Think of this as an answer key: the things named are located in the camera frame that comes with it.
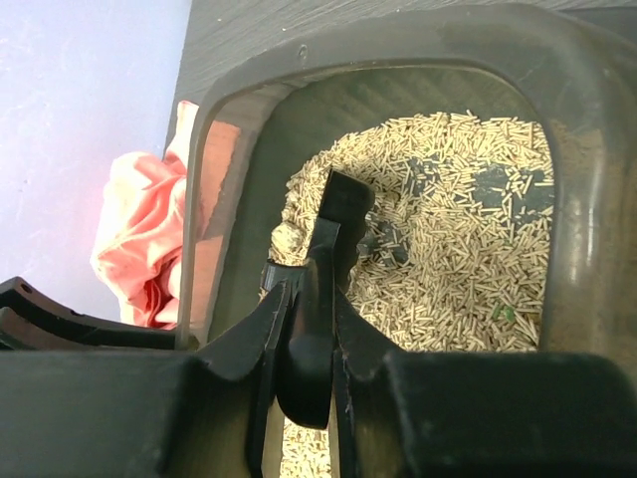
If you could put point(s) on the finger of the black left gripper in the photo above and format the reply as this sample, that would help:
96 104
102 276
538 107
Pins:
31 321

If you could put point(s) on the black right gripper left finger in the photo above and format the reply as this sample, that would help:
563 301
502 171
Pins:
148 413

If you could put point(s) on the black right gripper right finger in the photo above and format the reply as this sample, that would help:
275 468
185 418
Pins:
404 414

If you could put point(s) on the black slotted litter scoop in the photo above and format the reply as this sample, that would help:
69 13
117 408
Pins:
305 369

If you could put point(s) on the beige litter clump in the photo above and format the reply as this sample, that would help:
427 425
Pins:
287 244

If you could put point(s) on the grey plastic litter box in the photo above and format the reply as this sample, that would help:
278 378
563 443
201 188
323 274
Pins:
580 79

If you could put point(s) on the beige cat litter pellets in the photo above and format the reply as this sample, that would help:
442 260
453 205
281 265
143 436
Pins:
455 252

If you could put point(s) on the pink cloth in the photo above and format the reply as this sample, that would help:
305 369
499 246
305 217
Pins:
138 248

